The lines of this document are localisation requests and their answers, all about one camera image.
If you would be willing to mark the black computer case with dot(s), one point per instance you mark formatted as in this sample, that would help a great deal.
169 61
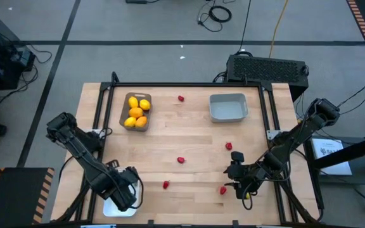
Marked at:
265 69

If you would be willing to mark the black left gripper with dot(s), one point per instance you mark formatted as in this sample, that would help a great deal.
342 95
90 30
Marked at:
119 185

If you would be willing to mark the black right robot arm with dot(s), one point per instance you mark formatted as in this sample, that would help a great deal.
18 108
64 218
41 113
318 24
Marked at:
296 139

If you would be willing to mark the grey plastic tub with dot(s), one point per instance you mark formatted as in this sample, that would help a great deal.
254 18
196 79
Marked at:
228 109

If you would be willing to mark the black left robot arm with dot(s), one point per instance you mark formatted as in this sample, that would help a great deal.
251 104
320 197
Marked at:
81 158

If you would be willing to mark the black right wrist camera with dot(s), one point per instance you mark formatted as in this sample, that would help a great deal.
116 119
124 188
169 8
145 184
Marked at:
238 157

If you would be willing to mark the black aluminium table frame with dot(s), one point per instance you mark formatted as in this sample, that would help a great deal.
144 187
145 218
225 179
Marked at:
185 84

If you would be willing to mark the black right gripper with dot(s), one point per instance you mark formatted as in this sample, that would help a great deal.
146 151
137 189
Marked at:
242 175

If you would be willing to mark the white plastic tub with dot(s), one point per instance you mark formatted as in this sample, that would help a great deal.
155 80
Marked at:
112 210

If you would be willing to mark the white printed paper sheet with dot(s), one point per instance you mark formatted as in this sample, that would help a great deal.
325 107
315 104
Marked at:
331 158

